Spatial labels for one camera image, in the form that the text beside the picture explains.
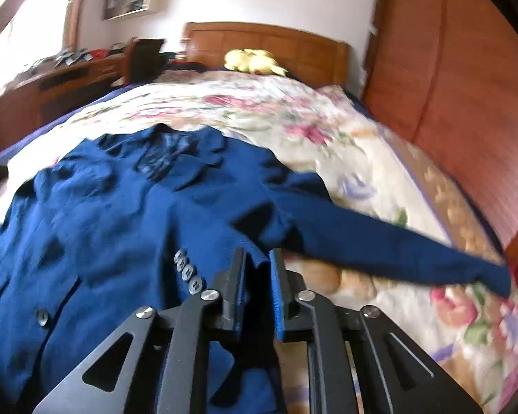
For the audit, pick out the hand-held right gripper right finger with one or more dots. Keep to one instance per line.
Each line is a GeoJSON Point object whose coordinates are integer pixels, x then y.
{"type": "Point", "coordinates": [278, 293]}

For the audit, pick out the wooden desk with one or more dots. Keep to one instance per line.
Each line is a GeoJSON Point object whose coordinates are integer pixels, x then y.
{"type": "Point", "coordinates": [17, 108]}

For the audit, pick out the floral blanket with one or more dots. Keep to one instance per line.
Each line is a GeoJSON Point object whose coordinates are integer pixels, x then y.
{"type": "Point", "coordinates": [371, 159]}

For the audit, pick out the dark blue jacket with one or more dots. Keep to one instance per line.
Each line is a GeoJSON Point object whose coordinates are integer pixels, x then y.
{"type": "Point", "coordinates": [134, 224]}

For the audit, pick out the yellow plush toy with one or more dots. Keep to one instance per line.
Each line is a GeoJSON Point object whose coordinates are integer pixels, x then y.
{"type": "Point", "coordinates": [252, 61]}

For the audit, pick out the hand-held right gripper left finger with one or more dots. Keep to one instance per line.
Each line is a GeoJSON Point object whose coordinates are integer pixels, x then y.
{"type": "Point", "coordinates": [241, 287]}

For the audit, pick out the red item on desk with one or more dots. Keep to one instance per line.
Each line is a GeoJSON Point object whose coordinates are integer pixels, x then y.
{"type": "Point", "coordinates": [98, 54]}

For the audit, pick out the dark wooden chair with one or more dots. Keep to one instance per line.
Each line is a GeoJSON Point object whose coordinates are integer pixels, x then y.
{"type": "Point", "coordinates": [144, 62]}

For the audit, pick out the wooden wardrobe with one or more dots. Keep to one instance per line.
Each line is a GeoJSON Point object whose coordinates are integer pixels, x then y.
{"type": "Point", "coordinates": [457, 73]}

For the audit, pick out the wooden bed headboard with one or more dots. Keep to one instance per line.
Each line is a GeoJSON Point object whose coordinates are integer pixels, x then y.
{"type": "Point", "coordinates": [302, 51]}

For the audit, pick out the dark pillow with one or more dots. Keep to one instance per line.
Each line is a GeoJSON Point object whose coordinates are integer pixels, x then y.
{"type": "Point", "coordinates": [185, 65]}

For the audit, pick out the window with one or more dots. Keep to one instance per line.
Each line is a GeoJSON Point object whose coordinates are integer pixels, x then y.
{"type": "Point", "coordinates": [30, 21]}

